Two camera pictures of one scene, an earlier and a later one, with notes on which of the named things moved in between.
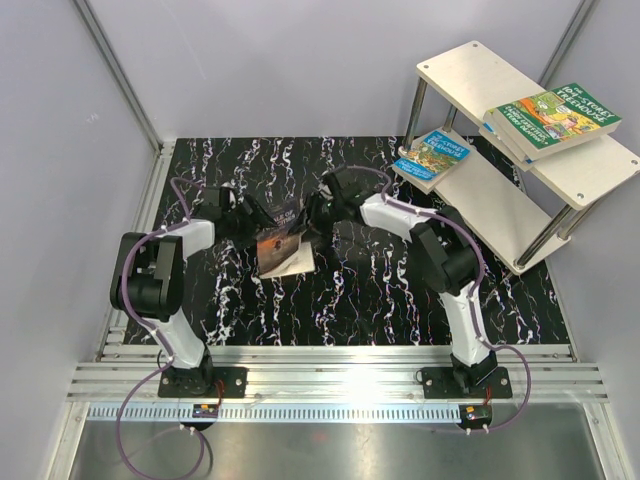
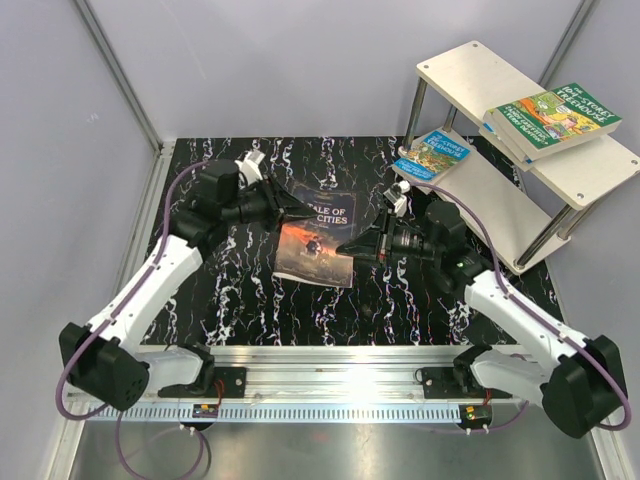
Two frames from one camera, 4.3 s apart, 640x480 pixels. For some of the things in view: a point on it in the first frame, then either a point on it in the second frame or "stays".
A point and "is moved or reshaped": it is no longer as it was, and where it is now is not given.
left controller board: x=205 y=411 stays
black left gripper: x=248 y=237 → x=280 y=203
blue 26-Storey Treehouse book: x=433 y=155 stays
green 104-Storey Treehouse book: x=555 y=120 stays
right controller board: x=473 y=416 stays
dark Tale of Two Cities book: x=283 y=250 is moved or reshaped
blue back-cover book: x=488 y=132 stays
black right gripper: x=313 y=235 → x=367 y=244
